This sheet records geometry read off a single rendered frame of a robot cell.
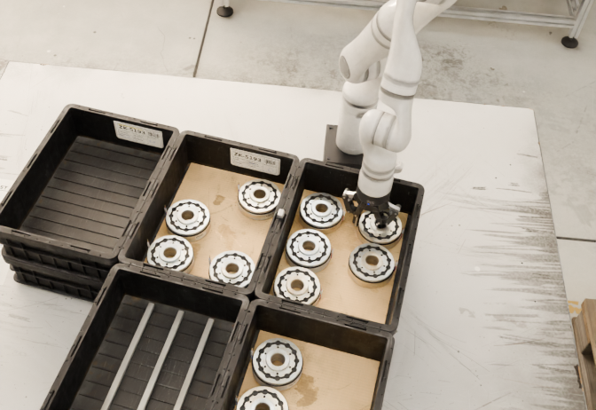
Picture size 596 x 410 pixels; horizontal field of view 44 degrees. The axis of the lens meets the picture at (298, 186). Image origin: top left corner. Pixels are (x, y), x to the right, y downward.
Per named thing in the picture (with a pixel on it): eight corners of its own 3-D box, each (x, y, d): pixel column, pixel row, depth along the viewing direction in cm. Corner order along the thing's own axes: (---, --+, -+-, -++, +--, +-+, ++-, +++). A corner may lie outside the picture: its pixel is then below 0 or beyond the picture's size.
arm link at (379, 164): (348, 170, 158) (387, 185, 155) (356, 120, 146) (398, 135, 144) (361, 149, 162) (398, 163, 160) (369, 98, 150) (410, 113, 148)
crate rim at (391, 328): (395, 339, 149) (396, 333, 147) (252, 302, 152) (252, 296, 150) (424, 191, 173) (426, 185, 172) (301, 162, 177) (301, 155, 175)
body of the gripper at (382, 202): (351, 188, 160) (347, 215, 168) (388, 200, 159) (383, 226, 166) (362, 164, 165) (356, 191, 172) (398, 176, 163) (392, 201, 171)
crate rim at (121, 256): (183, 135, 181) (182, 128, 179) (301, 162, 177) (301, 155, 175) (116, 267, 156) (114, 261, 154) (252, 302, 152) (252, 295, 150)
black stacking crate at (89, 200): (76, 135, 192) (67, 104, 183) (184, 161, 188) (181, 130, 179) (-1, 257, 167) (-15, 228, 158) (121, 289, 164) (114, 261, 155)
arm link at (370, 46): (368, 8, 152) (408, -3, 155) (331, 57, 177) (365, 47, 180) (384, 49, 151) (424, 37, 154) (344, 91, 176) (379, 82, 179)
